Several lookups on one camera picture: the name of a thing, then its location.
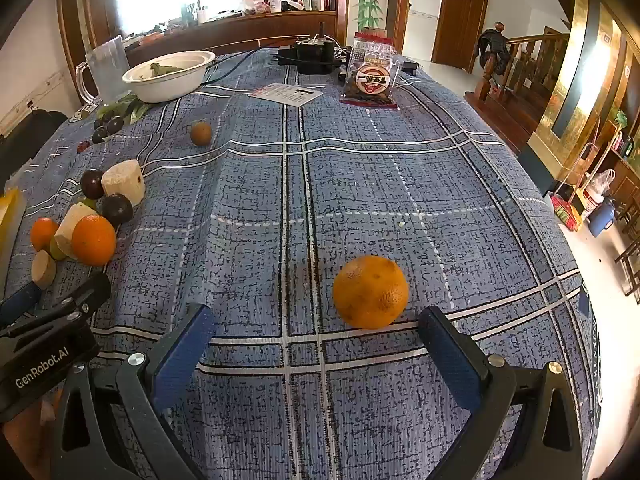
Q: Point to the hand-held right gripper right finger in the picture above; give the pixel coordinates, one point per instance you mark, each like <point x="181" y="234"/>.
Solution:
<point x="450" y="355"/>

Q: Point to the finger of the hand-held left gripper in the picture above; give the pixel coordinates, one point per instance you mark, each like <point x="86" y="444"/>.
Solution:
<point x="20" y="301"/>
<point x="85" y="294"/>

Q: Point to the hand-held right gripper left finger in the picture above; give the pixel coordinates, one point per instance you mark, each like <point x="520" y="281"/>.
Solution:
<point x="182" y="355"/>

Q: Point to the medium orange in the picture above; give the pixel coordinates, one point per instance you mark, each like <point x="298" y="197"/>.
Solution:
<point x="93" y="240"/>

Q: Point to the pale peach fruit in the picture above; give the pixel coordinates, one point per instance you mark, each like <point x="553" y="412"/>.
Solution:
<point x="69" y="227"/>

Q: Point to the small orange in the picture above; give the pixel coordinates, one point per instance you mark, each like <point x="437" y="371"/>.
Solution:
<point x="42" y="234"/>

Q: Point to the yellow-rimmed white foam tray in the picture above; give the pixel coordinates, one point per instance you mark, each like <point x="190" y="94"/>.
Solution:
<point x="11" y="220"/>

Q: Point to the dark purple plum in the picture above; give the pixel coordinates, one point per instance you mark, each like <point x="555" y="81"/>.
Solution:
<point x="116" y="209"/>

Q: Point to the large orange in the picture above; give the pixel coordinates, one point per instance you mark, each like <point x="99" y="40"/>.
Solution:
<point x="370" y="291"/>

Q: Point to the white sugarcane chunk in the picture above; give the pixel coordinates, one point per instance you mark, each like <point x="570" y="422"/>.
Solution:
<point x="123" y="181"/>
<point x="43" y="269"/>

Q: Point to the green grape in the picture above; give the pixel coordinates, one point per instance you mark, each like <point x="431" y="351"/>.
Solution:
<point x="56" y="251"/>
<point x="89" y="203"/>

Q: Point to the dark red plum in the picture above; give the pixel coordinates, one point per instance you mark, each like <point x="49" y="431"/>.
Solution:
<point x="92" y="184"/>

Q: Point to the small red fruit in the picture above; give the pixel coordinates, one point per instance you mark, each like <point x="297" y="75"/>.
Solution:
<point x="83" y="146"/>

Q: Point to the dark purple grape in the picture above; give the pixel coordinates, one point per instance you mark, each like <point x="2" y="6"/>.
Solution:
<point x="100" y="134"/>
<point x="116" y="124"/>

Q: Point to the black leather chair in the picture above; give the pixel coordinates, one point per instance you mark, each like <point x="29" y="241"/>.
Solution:
<point x="30" y="132"/>

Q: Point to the red dustpan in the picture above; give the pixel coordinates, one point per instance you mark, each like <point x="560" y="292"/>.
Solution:
<point x="567" y="210"/>

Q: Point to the leafy green vegetables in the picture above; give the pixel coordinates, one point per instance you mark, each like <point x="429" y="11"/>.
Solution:
<point x="127" y="109"/>

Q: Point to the blue plaid tablecloth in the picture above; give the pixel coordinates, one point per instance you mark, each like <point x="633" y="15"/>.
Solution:
<point x="350" y="185"/>

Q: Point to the brown round fruit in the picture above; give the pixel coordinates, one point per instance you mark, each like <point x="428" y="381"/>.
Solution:
<point x="201" y="133"/>

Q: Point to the blue bucket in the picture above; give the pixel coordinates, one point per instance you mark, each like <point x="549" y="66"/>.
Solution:
<point x="601" y="220"/>

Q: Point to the wooden chair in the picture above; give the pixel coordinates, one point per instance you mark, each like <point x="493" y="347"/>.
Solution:
<point x="631" y="260"/>

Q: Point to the white plastic sack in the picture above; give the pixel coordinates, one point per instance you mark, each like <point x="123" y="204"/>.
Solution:
<point x="597" y="190"/>

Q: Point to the clear glass pitcher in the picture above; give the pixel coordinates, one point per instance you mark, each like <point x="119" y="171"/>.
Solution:
<point x="107" y="72"/>

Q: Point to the white bowl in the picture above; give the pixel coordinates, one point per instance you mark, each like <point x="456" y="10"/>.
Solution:
<point x="167" y="85"/>

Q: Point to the green vegetables in bowl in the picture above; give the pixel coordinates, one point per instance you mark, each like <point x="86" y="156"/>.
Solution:
<point x="165" y="68"/>

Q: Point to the white paper card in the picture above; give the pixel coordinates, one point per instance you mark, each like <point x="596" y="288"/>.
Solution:
<point x="285" y="94"/>

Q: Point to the black charger block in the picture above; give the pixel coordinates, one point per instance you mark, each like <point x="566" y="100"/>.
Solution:
<point x="409" y="68"/>

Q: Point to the clear snack packet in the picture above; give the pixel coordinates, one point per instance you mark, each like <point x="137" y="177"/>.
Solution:
<point x="372" y="75"/>

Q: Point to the wooden stair railing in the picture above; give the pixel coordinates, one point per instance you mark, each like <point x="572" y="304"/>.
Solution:
<point x="530" y="60"/>

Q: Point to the wooden counter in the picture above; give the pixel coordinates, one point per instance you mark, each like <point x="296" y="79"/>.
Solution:
<point x="240" y="27"/>

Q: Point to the black electronic device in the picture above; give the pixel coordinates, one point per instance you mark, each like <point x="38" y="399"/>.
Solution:
<point x="310" y="52"/>

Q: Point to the brown wooden door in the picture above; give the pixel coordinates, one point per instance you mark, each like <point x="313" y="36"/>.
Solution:
<point x="460" y="20"/>

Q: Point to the plastic bag on counter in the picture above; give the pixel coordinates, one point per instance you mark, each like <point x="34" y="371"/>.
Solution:
<point x="248" y="1"/>

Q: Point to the black jacket on post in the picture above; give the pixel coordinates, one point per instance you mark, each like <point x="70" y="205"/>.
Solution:
<point x="492" y="47"/>

